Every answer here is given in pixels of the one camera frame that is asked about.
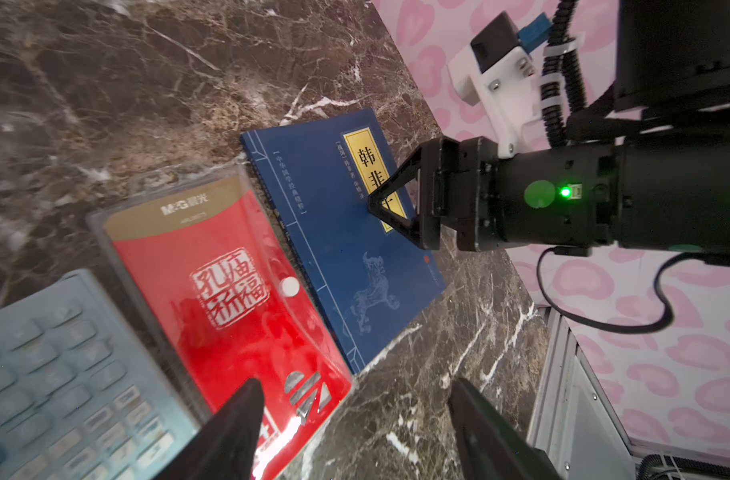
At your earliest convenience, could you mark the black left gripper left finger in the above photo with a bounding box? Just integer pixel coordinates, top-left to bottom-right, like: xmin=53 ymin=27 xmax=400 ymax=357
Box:
xmin=157 ymin=378 xmax=265 ymax=480

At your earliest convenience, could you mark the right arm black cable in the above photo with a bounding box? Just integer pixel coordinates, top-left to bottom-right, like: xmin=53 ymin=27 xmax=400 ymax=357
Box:
xmin=538 ymin=0 xmax=588 ymax=148

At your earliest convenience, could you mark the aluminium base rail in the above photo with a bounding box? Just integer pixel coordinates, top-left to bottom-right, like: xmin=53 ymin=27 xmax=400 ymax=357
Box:
xmin=527 ymin=307 xmax=730 ymax=479

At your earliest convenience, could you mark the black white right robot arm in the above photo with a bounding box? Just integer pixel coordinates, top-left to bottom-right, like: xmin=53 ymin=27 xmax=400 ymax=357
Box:
xmin=368 ymin=1 xmax=730 ymax=267

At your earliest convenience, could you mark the grey blue calculator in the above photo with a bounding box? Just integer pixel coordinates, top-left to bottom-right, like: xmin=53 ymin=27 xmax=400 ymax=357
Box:
xmin=0 ymin=269 xmax=199 ymax=479

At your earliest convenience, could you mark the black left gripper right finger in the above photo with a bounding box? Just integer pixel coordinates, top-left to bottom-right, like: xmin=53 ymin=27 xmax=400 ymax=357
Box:
xmin=447 ymin=377 xmax=559 ymax=480

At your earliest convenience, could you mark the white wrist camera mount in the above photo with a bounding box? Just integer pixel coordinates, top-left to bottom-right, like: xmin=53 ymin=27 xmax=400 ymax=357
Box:
xmin=447 ymin=12 xmax=551 ymax=158

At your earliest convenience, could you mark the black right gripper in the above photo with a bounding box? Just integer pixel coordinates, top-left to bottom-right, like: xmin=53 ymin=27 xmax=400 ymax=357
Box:
xmin=366 ymin=136 xmax=621 ymax=253

